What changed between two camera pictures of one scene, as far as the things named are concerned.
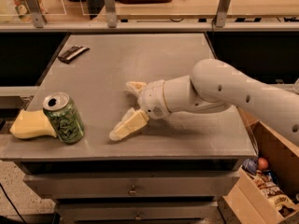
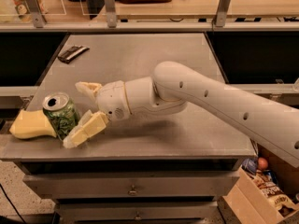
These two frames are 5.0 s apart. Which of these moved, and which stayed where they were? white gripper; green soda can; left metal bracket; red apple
Moved: white gripper
Stayed: left metal bracket; red apple; green soda can
